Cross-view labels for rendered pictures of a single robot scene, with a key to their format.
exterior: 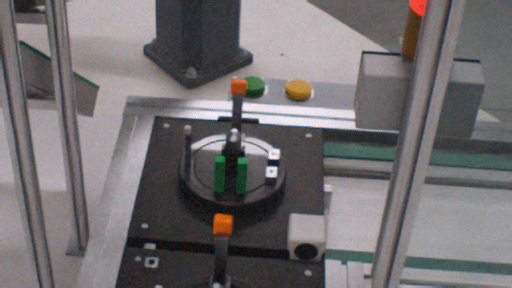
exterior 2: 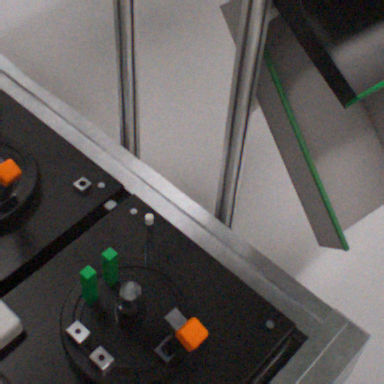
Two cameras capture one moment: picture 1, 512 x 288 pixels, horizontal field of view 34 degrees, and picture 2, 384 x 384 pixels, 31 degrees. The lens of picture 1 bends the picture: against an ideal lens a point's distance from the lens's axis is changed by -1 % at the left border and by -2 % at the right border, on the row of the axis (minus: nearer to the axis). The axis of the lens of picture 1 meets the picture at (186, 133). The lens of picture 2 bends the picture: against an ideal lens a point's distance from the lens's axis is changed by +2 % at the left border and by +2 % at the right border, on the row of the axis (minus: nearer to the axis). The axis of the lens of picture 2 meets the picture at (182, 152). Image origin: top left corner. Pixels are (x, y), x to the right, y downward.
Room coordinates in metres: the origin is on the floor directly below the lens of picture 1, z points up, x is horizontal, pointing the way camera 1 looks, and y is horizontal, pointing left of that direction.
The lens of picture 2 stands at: (1.04, -0.30, 1.61)
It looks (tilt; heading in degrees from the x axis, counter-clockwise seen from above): 49 degrees down; 124
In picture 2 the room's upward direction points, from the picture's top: 3 degrees clockwise
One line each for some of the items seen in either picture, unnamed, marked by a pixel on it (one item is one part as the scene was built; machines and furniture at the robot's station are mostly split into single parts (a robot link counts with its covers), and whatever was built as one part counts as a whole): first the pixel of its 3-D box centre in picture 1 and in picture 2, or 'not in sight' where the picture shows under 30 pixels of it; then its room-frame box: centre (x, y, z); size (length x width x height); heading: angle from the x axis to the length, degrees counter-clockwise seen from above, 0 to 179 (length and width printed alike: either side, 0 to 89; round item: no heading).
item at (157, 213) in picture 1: (231, 183); (131, 330); (0.82, -0.06, 0.96); 0.24 x 0.24 x 0.02; 83
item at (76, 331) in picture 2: (271, 175); (78, 334); (0.80, -0.11, 1.00); 0.02 x 0.01 x 0.02; 173
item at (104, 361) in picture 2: (273, 158); (101, 361); (0.83, -0.11, 1.00); 0.02 x 0.01 x 0.02; 173
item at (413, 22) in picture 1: (431, 30); not in sight; (0.68, -0.24, 1.28); 0.05 x 0.05 x 0.05
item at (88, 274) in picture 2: (242, 176); (89, 285); (0.78, -0.07, 1.01); 0.01 x 0.01 x 0.05; 83
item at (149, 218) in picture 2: (187, 153); (149, 240); (0.80, 0.00, 1.03); 0.01 x 0.01 x 0.08; 83
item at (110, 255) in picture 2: (219, 174); (110, 267); (0.78, -0.04, 1.01); 0.01 x 0.01 x 0.05; 83
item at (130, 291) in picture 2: (233, 138); (130, 292); (0.82, -0.06, 1.04); 0.02 x 0.02 x 0.03
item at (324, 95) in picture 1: (296, 108); not in sight; (1.03, -0.17, 0.93); 0.21 x 0.07 x 0.06; 83
